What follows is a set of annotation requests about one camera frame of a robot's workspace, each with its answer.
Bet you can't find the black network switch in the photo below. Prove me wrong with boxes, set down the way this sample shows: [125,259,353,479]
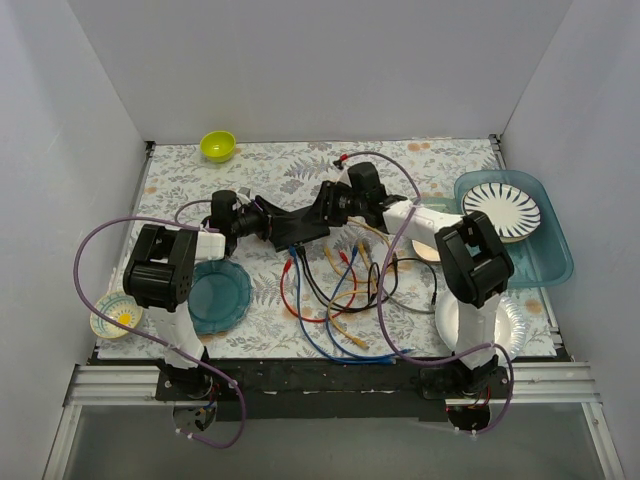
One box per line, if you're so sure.
[269,207,330,252]

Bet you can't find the yellow ethernet cable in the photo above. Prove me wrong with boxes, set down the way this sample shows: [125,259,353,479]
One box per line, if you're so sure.
[322,247,386,350]
[349,217,396,274]

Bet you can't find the red ethernet cable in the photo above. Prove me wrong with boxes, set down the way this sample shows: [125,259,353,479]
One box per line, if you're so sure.
[279,252,356,324]

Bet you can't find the blue ethernet cable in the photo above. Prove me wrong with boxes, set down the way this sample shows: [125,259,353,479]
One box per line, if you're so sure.
[288,254,401,365]
[324,244,366,351]

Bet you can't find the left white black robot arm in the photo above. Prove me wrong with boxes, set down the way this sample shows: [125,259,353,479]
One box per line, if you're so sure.
[123,190,330,400]

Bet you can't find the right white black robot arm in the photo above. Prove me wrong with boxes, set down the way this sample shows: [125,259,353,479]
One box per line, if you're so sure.
[303,162,514,398]

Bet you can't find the floral table mat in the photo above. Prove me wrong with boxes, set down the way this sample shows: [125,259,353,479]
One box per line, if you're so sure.
[97,138,560,360]

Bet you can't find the teal scalloped plate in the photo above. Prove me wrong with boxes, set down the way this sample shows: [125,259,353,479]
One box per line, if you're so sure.
[188,260,252,336]

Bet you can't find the lime green bowl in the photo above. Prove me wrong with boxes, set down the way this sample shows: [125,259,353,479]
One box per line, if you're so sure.
[200,131,236,163]

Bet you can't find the light green plate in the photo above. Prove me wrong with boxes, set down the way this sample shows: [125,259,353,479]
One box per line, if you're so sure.
[422,196,460,214]

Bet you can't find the beige square dish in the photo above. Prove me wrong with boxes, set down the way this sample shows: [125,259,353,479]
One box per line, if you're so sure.
[412,240,440,263]

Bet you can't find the small patterned yellow bowl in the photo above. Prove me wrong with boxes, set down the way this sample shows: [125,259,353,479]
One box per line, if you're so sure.
[89,290,143,340]

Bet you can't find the blue striped white plate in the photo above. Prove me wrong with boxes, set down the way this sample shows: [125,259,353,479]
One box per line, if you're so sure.
[461,182,541,242]

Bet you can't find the teal plastic tray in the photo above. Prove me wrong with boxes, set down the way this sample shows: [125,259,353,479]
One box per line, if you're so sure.
[454,170,574,289]

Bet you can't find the white paper plate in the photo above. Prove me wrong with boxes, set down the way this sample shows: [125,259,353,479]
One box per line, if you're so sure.
[435,291,529,360]

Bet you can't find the black mounting base plate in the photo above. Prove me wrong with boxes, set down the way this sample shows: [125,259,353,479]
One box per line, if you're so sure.
[154,355,511,424]

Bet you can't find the aluminium frame rail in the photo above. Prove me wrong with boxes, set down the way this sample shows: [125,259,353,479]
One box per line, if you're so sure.
[44,361,624,479]

